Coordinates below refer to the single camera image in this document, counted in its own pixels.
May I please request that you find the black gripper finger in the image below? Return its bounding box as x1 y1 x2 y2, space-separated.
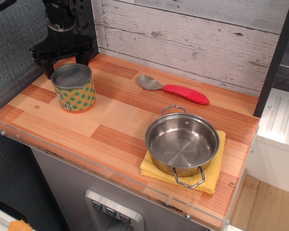
75 51 92 66
41 59 54 79

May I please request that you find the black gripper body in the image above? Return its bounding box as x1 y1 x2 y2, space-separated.
30 27 82 64

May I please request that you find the green orange checkered can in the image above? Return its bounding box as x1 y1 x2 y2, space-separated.
51 64 96 113

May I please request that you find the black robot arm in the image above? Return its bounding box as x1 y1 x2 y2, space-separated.
30 0 98 79

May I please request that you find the silver steel pan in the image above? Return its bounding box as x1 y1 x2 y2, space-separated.
144 106 220 189

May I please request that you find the clear acrylic edge guard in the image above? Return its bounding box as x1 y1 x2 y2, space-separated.
0 112 259 231

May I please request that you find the silver dispenser panel with buttons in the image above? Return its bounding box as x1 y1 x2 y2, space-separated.
85 190 145 231

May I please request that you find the orange object at corner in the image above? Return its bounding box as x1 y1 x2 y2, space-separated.
8 220 33 231

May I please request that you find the yellow folded cloth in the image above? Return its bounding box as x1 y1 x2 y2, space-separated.
140 130 226 194

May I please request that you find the white toy sink counter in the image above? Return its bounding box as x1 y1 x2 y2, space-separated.
245 41 289 192

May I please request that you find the dark left cabinet post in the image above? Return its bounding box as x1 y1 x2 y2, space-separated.
71 0 99 65

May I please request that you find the dark cabinet post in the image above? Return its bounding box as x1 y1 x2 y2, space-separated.
253 10 289 118
71 0 99 65

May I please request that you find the red handled metal spoon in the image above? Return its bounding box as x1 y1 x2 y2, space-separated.
137 75 210 105

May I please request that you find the black braided cable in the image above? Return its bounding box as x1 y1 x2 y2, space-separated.
0 0 17 17

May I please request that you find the dark right cabinet post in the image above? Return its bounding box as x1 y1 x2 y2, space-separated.
253 10 289 118

